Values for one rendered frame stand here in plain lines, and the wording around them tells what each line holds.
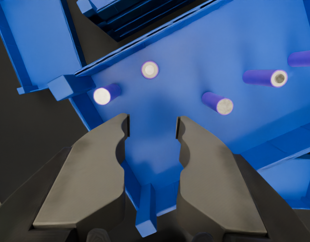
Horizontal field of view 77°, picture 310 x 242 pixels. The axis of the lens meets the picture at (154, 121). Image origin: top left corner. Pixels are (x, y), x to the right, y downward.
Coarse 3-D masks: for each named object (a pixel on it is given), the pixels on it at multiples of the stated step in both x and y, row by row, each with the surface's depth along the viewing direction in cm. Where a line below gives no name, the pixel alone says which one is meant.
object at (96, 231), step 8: (88, 232) 6; (96, 232) 6; (104, 232) 6; (200, 232) 6; (88, 240) 5; (96, 240) 5; (104, 240) 5; (192, 240) 6; (200, 240) 6; (208, 240) 6
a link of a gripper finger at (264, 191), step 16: (240, 160) 9; (256, 176) 8; (256, 192) 7; (272, 192) 7; (272, 208) 7; (288, 208) 7; (272, 224) 6; (288, 224) 6; (304, 224) 6; (224, 240) 6; (240, 240) 6; (256, 240) 6; (272, 240) 6; (288, 240) 6; (304, 240) 6
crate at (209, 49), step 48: (240, 0) 23; (288, 0) 24; (144, 48) 25; (192, 48) 25; (240, 48) 25; (288, 48) 25; (144, 96) 26; (192, 96) 26; (240, 96) 26; (288, 96) 26; (144, 144) 28; (240, 144) 28; (288, 144) 25; (144, 192) 28
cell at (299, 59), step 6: (294, 54) 24; (300, 54) 23; (306, 54) 22; (288, 60) 25; (294, 60) 24; (300, 60) 23; (306, 60) 22; (294, 66) 25; (300, 66) 24; (306, 66) 23
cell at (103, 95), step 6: (114, 84) 25; (96, 90) 20; (102, 90) 20; (108, 90) 20; (114, 90) 22; (120, 90) 25; (96, 96) 20; (102, 96) 20; (108, 96) 20; (114, 96) 22; (96, 102) 20; (102, 102) 20; (108, 102) 20
